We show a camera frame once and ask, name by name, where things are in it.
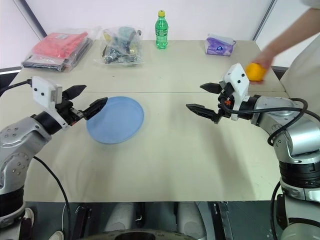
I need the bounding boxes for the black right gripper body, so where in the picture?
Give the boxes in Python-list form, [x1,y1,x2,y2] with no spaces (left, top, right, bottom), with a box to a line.
[216,83,237,118]

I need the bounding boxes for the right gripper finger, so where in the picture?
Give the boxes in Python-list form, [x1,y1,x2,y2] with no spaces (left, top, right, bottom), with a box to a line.
[199,82,222,95]
[185,103,221,124]

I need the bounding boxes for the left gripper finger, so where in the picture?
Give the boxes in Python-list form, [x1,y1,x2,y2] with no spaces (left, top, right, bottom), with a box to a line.
[61,84,87,101]
[82,97,109,121]

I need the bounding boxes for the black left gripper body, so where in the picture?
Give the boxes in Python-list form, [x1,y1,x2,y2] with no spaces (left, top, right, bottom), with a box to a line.
[54,97,85,126]

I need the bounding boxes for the orange fruit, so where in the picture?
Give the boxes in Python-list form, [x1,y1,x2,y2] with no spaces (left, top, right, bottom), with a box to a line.
[244,62,267,82]

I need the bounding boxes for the blue round plate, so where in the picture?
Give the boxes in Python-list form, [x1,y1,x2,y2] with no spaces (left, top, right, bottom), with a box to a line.
[85,96,146,145]

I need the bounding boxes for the person's bare hand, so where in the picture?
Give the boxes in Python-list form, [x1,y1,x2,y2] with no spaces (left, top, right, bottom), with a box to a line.
[250,48,276,85]

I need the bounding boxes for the purple tissue pack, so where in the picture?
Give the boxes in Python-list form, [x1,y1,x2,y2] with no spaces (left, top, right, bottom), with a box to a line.
[205,33,237,57]

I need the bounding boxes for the bagged red and dark cloths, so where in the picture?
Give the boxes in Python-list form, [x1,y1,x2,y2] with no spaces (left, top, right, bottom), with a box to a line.
[20,31,94,74]

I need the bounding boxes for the clear bag of assorted items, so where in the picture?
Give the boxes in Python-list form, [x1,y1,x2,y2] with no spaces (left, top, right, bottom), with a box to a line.
[93,24,146,67]

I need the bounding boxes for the green plastic bottle yellow cap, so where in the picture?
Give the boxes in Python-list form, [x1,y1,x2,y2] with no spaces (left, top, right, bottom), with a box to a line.
[154,9,169,50]

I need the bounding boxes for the black table clamp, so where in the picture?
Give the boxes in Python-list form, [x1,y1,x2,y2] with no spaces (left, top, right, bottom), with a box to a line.
[74,204,91,229]

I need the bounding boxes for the silver rounded robot leg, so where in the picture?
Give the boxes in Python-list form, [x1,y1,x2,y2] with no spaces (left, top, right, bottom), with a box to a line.
[175,201,201,233]
[103,201,136,233]

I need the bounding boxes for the black metal bar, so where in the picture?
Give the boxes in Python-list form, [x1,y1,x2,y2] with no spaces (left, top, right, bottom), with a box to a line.
[211,201,236,240]

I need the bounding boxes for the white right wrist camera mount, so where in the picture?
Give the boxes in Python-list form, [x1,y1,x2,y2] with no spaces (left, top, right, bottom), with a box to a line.
[219,63,251,122]

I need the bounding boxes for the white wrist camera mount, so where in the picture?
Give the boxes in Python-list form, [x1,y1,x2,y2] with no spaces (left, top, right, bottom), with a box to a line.
[30,76,70,130]
[219,63,251,122]

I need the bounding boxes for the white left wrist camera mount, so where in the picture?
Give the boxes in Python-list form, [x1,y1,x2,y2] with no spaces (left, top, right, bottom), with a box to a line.
[30,76,70,130]

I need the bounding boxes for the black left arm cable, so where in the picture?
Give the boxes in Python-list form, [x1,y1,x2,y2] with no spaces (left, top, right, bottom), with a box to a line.
[0,79,34,99]

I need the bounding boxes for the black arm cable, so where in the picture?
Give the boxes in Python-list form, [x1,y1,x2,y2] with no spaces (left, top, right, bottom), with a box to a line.
[224,97,310,146]
[0,79,34,99]

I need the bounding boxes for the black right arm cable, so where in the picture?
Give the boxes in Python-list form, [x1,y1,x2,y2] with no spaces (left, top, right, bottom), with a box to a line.
[224,97,310,146]

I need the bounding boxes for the black hanging cable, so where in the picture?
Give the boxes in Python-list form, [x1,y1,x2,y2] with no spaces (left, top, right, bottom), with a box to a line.
[33,155,70,235]

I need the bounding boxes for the dark diagonal frame pole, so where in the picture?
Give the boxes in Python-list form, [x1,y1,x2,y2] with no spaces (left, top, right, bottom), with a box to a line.
[251,0,279,41]
[16,0,48,41]

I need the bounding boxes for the thin white cable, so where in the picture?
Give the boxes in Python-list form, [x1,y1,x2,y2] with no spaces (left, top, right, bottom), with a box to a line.
[61,201,69,231]

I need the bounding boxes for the black right body cable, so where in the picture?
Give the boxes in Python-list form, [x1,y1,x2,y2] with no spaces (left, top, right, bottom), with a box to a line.
[270,180,283,240]

